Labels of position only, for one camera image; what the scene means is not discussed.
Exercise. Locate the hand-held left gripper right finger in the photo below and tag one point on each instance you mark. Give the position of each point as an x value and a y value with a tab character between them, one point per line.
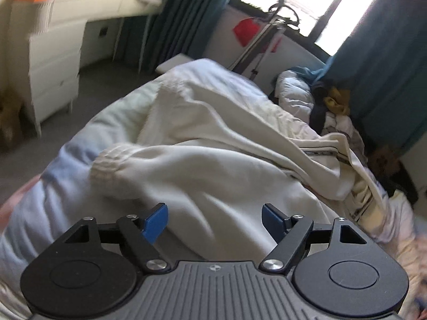
273	221

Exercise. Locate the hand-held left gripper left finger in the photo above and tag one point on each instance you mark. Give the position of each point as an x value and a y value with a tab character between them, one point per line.
154	221

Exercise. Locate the white pants with striped tape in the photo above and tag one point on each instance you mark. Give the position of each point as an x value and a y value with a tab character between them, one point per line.
206	160

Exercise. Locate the grey and white clothes pile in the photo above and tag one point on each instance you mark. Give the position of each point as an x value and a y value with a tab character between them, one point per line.
340	125

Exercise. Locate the pastel bed blanket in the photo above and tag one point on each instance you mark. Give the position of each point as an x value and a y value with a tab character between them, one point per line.
50	200

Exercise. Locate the dark navy garment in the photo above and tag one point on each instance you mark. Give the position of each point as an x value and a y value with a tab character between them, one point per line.
317	116

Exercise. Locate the white quilt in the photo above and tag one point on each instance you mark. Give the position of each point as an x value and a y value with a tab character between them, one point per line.
293	90

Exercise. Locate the yellow garment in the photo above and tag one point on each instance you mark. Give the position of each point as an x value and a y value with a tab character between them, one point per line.
337	101

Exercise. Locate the brown cardboard box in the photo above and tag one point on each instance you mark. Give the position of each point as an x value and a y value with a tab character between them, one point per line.
8	123

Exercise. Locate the white drawer cabinet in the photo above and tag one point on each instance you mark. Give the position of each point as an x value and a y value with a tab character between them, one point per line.
53	73

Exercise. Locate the teal curtain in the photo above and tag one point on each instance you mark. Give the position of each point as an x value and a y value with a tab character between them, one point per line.
186	13
383	73

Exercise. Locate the red bag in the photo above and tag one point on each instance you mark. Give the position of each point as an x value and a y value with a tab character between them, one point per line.
247	31

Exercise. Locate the white vanity desk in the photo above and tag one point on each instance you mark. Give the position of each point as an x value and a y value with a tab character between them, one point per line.
110	3

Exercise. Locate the window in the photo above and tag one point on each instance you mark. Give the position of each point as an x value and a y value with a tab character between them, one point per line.
317	0

